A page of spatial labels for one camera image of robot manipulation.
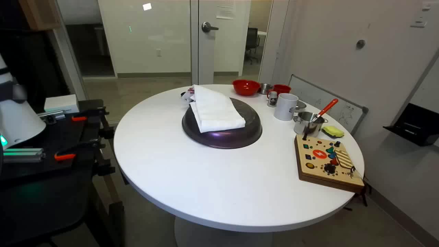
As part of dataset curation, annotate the metal door handle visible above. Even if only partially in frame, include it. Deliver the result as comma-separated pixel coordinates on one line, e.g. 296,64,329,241
200,21,219,35

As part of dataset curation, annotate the white box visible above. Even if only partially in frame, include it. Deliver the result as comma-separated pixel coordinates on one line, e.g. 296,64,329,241
42,94,81,116

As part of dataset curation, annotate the dark frying pan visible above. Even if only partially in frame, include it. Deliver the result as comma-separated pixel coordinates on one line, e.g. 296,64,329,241
179,88,263,152

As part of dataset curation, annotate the black wall tray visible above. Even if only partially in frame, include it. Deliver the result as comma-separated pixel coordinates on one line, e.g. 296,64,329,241
383,102,439,149

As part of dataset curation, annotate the wooden busy board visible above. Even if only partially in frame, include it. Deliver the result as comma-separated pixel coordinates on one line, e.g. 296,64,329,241
293,135,366,194

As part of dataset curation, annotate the wooden shelf panel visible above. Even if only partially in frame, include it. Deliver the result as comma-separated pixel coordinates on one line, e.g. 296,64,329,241
18,0,61,32

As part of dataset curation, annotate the red-handled utensil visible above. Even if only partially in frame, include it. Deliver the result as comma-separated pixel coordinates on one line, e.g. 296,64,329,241
310,98,340,127

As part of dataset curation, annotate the yellow sponge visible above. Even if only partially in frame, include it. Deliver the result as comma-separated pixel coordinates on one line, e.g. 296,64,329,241
321,124,345,141

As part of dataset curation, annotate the black clamp orange handle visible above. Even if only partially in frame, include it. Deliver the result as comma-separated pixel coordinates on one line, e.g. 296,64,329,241
53,136,107,164
67,108,111,124

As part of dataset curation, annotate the white door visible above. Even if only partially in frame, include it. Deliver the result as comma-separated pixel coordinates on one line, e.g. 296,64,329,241
196,0,252,87

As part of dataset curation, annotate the white red-striped tea towel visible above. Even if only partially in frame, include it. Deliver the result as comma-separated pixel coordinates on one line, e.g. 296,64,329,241
181,84,247,135

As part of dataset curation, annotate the small steel measuring cup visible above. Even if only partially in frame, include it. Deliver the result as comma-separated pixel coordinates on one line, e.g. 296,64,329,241
292,109,313,125

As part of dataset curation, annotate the whiteboard with drawings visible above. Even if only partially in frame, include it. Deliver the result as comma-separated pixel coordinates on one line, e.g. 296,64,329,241
286,73,369,138

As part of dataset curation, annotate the red bowl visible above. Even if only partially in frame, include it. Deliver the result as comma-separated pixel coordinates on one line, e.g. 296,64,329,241
230,79,262,98

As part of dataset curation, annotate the large steel measuring cup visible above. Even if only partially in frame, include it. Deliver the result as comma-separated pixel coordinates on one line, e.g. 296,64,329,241
300,116,326,141

